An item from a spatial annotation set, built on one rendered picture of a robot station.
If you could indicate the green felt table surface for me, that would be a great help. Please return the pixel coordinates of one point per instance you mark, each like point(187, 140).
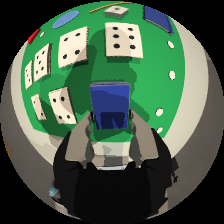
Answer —
point(150, 85)

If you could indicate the red rectangular tile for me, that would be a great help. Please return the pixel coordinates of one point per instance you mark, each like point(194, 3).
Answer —
point(31, 38)

